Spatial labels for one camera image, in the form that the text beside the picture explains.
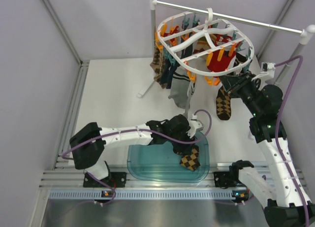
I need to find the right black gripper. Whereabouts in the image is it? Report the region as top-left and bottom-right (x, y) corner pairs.
(220, 71), (262, 117)

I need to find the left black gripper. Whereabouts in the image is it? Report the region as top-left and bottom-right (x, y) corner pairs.
(168, 127), (197, 156)

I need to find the brown argyle sock back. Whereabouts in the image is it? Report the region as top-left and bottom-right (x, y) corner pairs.
(180, 146), (201, 171)

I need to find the brown argyle sock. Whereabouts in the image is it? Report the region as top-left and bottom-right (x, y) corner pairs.
(180, 146), (201, 171)
(216, 86), (231, 121)

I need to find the brown argyle sock front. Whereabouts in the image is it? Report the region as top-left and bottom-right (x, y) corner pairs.
(216, 86), (231, 121)

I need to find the white oval clip hanger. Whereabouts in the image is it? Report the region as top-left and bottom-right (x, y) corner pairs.
(155, 8), (254, 78)

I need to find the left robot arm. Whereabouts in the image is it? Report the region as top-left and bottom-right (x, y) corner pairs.
(69, 114), (203, 186)

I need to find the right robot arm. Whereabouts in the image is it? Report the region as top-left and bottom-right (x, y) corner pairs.
(220, 72), (315, 227)

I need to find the red sock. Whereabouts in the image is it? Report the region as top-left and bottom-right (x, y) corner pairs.
(207, 51), (236, 72)

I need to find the teal plastic basin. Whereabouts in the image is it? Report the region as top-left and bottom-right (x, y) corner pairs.
(127, 138), (210, 183)

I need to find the grey striped sock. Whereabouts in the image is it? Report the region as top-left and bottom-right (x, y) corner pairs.
(168, 68), (190, 109)
(184, 81), (196, 118)

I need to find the brown patterned hanging sock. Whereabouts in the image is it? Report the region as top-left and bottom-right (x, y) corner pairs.
(150, 46), (166, 89)

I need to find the white drying rack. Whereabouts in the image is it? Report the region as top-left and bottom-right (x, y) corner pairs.
(136, 0), (315, 140)

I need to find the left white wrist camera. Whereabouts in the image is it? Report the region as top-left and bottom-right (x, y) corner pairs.
(187, 114), (204, 138)

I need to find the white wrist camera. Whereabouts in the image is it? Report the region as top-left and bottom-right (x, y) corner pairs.
(187, 114), (204, 138)
(261, 62), (276, 81)

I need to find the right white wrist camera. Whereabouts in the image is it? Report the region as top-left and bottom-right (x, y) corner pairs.
(261, 62), (276, 81)

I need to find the perforated cable duct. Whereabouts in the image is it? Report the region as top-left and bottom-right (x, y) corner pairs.
(49, 189), (249, 200)

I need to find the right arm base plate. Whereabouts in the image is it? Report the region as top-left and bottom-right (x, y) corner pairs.
(213, 171), (242, 189)

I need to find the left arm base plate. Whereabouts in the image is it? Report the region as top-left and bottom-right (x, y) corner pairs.
(83, 172), (126, 188)

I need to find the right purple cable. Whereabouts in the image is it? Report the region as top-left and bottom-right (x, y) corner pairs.
(274, 55), (311, 227)

